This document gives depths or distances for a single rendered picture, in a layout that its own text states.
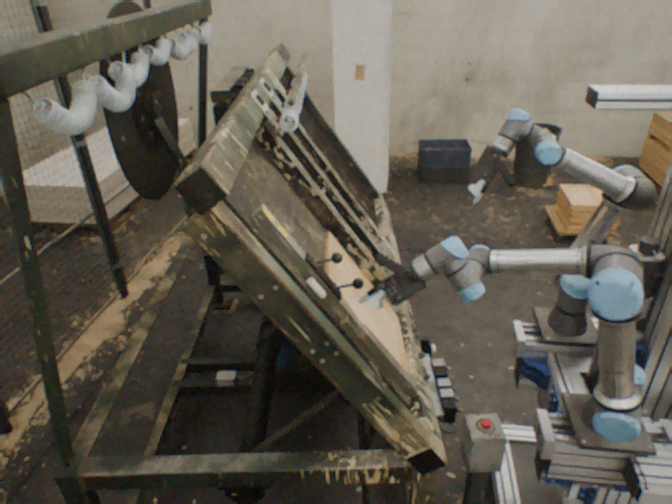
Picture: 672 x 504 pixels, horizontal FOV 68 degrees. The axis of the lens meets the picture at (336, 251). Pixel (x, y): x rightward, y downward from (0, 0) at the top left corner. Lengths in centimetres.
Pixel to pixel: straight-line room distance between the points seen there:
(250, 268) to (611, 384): 102
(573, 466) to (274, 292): 117
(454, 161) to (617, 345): 486
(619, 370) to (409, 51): 579
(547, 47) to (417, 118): 177
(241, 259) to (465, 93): 591
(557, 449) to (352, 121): 442
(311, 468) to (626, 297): 118
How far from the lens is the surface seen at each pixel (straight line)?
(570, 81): 723
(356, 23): 547
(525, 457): 281
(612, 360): 152
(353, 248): 220
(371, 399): 166
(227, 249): 133
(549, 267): 154
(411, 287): 150
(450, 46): 690
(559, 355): 224
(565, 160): 186
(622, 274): 138
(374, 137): 568
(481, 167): 190
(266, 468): 195
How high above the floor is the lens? 234
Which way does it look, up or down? 30 degrees down
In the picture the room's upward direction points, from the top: 2 degrees counter-clockwise
